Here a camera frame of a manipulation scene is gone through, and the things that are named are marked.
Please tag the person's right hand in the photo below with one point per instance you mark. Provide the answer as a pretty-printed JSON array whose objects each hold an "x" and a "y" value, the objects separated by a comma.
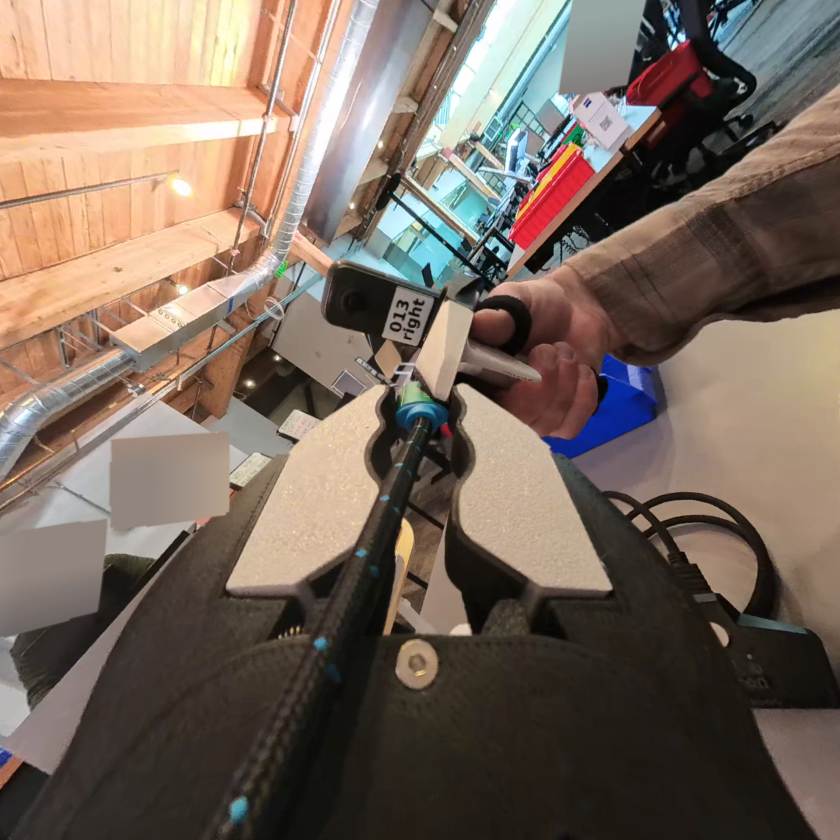
[{"x": 571, "y": 355}]

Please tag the red plastic bin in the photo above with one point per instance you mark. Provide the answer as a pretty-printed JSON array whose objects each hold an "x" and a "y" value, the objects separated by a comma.
[{"x": 551, "y": 197}]

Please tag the grey office desk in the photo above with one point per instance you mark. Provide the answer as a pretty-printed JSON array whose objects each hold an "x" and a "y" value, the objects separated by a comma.
[{"x": 614, "y": 164}]

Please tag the black hdmi switch box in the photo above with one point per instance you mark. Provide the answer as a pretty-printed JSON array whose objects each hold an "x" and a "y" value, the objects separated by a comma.
[{"x": 781, "y": 656}]

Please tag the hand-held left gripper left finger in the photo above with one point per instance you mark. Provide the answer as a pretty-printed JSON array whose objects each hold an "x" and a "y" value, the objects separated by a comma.
[{"x": 309, "y": 512}]

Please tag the person's right forearm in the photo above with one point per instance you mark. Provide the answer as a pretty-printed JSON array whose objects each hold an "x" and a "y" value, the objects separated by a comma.
[{"x": 709, "y": 250}]

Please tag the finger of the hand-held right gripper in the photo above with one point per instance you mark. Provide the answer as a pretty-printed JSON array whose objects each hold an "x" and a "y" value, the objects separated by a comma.
[
  {"x": 444, "y": 348},
  {"x": 499, "y": 366}
]

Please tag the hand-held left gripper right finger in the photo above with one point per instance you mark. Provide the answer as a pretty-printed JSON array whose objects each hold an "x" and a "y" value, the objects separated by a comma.
[{"x": 525, "y": 512}]

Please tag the blue divided plastic bin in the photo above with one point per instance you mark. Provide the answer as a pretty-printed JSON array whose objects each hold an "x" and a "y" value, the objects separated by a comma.
[{"x": 617, "y": 400}]

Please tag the white carton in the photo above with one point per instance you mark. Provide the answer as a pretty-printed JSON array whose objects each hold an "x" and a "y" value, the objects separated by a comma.
[{"x": 601, "y": 121}]

